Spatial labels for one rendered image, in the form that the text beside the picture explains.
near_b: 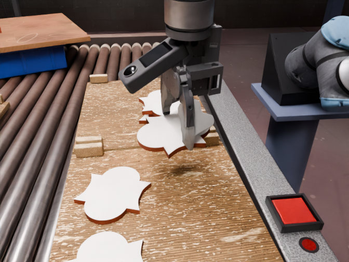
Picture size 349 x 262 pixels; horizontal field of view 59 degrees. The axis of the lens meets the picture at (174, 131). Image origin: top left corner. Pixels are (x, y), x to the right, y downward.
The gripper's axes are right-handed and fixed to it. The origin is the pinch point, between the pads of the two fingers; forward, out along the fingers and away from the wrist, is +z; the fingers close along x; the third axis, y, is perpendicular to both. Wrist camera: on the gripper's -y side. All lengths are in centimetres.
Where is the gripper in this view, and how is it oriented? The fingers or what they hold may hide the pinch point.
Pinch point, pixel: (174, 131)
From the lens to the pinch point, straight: 59.0
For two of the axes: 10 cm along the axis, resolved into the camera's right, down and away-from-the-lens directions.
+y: 9.2, -2.2, 3.2
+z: -0.1, 8.0, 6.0
